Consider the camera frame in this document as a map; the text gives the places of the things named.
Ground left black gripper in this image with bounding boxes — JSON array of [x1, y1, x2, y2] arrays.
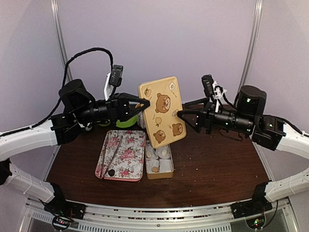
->
[[74, 92, 151, 126]]

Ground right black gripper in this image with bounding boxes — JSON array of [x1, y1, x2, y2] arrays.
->
[[177, 97, 254, 135]]

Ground tan tin lid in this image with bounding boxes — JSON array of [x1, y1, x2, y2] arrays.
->
[[138, 76, 186, 149]]

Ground white swirl chocolate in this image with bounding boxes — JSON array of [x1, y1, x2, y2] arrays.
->
[[146, 150, 153, 159]]

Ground caramel brown chocolate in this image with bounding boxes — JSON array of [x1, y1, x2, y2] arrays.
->
[[152, 167, 159, 173]]

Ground metal tongs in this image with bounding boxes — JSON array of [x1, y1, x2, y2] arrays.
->
[[98, 135, 124, 180]]

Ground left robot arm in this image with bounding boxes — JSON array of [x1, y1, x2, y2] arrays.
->
[[0, 79, 150, 215]]

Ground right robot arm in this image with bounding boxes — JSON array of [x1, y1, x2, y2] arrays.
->
[[129, 82, 309, 214]]

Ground tan chocolate tin box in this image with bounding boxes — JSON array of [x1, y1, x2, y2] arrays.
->
[[145, 140, 174, 180]]

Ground dark chocolate piece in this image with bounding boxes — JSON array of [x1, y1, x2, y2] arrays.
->
[[108, 169, 115, 177]]

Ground green plastic plate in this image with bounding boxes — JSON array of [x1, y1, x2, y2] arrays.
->
[[116, 116, 138, 129]]

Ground floral mug orange inside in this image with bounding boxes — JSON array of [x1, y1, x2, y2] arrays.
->
[[137, 111, 146, 129]]

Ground green plastic bowl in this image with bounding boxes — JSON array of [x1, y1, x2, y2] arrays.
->
[[98, 120, 111, 127]]

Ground floral rectangular tray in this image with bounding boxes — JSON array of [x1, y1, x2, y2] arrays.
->
[[95, 130, 146, 182]]

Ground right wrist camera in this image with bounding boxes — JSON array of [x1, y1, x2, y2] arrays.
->
[[201, 74, 229, 112]]

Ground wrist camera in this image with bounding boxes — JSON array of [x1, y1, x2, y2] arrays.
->
[[103, 65, 124, 101], [201, 74, 229, 112]]

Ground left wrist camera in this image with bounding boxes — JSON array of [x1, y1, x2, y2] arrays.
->
[[103, 65, 124, 101]]

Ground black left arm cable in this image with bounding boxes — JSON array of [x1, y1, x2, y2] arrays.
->
[[12, 47, 114, 133]]

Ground right aluminium corner post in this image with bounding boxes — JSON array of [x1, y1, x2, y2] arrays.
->
[[239, 0, 263, 89]]

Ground aluminium corner post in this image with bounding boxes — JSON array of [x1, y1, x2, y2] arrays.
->
[[239, 0, 263, 89], [50, 0, 68, 67]]

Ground aluminium front rail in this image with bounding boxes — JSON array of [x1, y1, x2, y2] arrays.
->
[[17, 197, 300, 232]]

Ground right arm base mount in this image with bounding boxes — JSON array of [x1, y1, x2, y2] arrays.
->
[[230, 182, 272, 231]]

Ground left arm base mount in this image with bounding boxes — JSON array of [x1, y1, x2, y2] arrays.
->
[[41, 183, 86, 231]]

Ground left aluminium corner post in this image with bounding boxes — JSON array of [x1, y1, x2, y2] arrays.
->
[[50, 0, 68, 67]]

